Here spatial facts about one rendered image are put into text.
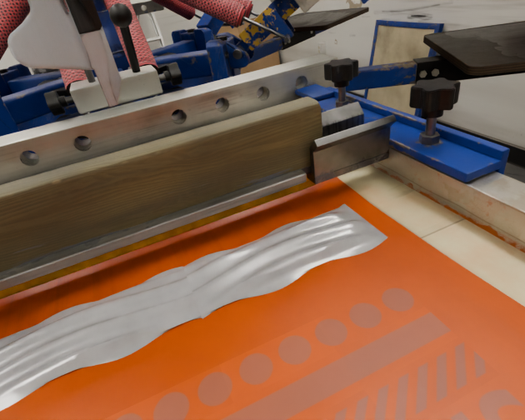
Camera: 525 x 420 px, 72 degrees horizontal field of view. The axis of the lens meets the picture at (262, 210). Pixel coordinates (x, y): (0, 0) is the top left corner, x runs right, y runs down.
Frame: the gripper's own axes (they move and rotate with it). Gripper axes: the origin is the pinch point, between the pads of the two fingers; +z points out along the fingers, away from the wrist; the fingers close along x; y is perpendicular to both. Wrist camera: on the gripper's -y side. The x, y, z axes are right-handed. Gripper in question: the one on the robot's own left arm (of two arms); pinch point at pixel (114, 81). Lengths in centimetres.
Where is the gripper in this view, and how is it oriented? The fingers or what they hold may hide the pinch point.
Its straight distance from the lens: 33.3
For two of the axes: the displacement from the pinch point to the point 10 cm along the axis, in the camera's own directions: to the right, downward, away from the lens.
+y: -9.0, 3.5, -2.5
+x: 4.0, 4.6, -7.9
